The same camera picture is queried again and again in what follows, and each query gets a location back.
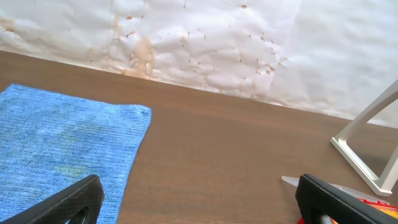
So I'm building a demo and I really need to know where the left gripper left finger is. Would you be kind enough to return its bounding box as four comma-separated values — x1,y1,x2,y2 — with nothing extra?
0,174,105,224

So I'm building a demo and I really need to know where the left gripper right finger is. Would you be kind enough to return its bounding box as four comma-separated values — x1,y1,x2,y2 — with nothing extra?
295,173,398,224

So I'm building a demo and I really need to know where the blue cloth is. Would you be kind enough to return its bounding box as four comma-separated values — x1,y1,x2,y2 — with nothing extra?
0,83,153,224

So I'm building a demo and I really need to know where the white and blue stand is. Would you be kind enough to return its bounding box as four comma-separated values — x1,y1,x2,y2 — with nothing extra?
330,80,398,197

